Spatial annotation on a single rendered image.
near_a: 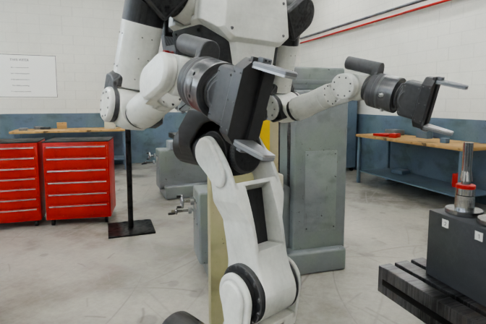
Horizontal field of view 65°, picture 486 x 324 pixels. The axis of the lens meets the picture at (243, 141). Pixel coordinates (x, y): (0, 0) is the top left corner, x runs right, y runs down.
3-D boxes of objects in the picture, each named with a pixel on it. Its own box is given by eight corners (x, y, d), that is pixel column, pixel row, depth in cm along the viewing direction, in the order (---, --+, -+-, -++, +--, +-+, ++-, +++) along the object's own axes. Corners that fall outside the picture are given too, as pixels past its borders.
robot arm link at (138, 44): (92, 110, 90) (108, 14, 84) (145, 115, 98) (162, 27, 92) (106, 126, 81) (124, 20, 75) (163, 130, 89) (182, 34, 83)
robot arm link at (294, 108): (316, 112, 103) (267, 131, 117) (336, 108, 110) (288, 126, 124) (304, 76, 104) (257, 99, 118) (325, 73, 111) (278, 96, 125)
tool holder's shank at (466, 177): (474, 186, 99) (476, 143, 98) (460, 184, 100) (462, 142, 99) (471, 183, 102) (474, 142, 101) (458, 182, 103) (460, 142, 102)
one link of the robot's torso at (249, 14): (137, 105, 102) (133, -33, 98) (234, 105, 124) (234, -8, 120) (199, 107, 80) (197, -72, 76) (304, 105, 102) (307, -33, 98)
